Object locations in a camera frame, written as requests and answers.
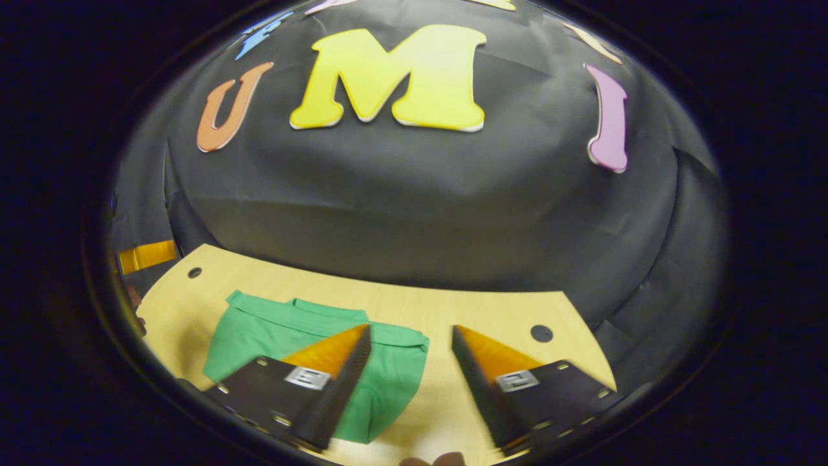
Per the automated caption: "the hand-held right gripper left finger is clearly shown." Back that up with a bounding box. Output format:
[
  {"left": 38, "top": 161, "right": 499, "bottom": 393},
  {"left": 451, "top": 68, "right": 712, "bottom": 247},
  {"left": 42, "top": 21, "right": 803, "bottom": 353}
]
[{"left": 204, "top": 324, "right": 373, "bottom": 454}]

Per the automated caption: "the green T-shirt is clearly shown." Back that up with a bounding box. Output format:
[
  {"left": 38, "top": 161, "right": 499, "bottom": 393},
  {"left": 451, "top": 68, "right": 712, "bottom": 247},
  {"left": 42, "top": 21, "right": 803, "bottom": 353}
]
[{"left": 202, "top": 290, "right": 431, "bottom": 445}]

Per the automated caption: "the black backdrop cloth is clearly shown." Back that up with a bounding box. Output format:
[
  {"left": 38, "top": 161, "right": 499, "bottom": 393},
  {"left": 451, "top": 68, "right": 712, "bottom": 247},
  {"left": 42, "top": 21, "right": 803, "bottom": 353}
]
[{"left": 107, "top": 0, "right": 728, "bottom": 402}]

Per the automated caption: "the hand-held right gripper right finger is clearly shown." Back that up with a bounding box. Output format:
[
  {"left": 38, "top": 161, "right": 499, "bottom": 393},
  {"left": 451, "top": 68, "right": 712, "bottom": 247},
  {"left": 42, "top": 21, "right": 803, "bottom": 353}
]
[{"left": 451, "top": 324, "right": 620, "bottom": 457}]

